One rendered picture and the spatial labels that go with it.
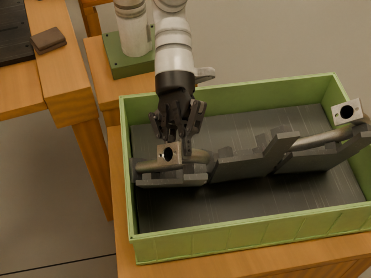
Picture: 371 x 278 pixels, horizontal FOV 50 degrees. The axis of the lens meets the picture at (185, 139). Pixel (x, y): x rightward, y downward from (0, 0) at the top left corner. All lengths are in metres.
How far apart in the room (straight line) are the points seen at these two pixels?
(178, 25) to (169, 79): 0.10
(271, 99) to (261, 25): 1.76
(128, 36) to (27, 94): 0.35
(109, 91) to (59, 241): 0.93
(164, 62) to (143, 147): 0.43
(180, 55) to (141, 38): 0.53
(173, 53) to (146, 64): 0.55
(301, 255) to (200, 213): 0.27
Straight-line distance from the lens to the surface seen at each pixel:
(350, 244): 1.11
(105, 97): 1.24
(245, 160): 0.86
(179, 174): 0.86
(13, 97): 1.29
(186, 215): 1.00
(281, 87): 1.17
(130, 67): 1.27
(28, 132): 2.37
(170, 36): 0.74
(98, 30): 1.81
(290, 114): 1.22
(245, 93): 1.14
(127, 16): 1.20
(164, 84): 0.72
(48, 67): 1.31
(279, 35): 2.86
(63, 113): 1.28
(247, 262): 1.03
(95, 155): 1.48
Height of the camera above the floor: 1.75
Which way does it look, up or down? 54 degrees down
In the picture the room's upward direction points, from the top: straight up
